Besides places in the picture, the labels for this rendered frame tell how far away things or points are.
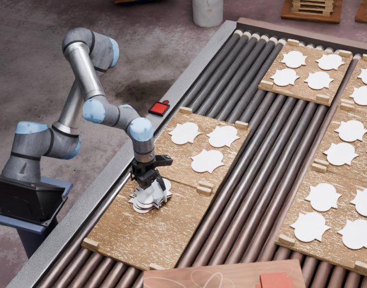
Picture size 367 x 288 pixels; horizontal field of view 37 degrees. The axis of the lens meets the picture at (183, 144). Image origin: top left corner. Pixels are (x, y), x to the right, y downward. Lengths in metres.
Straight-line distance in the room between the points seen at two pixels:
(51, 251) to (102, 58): 0.75
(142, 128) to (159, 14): 3.36
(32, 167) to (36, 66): 2.55
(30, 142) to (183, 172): 0.61
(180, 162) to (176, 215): 0.28
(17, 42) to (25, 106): 0.94
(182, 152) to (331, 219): 0.67
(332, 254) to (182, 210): 0.56
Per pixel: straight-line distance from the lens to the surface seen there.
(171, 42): 4.76
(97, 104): 1.86
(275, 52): 2.94
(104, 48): 2.19
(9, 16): 5.50
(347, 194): 2.21
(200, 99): 2.62
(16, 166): 2.21
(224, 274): 1.81
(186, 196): 2.15
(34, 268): 2.07
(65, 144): 2.28
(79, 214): 2.18
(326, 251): 2.02
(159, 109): 2.56
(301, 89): 2.67
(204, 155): 2.29
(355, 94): 2.67
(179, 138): 2.38
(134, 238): 2.04
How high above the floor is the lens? 2.54
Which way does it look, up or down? 43 degrees down
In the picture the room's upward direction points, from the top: 4 degrees counter-clockwise
